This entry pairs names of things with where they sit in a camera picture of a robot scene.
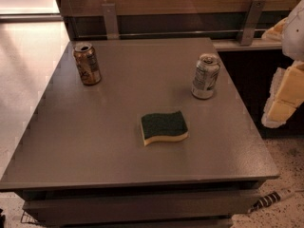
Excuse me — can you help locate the white silver soda can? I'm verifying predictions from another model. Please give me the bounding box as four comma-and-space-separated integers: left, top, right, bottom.
191, 53, 220, 100

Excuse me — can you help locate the orange soda can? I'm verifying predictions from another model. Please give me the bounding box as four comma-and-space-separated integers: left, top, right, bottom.
73, 42, 102, 86

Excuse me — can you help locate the left metal wall bracket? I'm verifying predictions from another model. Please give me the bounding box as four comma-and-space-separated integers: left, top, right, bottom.
102, 3, 120, 40

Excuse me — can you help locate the right metal wall bracket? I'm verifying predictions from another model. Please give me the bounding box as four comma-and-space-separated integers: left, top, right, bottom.
237, 0, 266, 47

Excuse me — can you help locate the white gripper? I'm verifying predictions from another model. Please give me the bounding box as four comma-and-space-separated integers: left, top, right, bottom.
261, 0, 304, 128

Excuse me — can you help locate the green yellow sponge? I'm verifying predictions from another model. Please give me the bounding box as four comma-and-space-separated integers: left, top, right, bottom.
141, 111, 189, 146

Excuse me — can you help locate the metal wall bracket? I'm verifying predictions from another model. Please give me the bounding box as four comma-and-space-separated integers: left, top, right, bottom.
237, 0, 266, 47
102, 3, 120, 40

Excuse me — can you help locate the striped handle tool on floor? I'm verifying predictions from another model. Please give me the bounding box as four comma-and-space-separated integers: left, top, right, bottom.
248, 189, 295, 213

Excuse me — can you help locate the wire rack under table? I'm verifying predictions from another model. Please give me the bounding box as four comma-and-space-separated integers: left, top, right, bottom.
20, 212, 39, 225

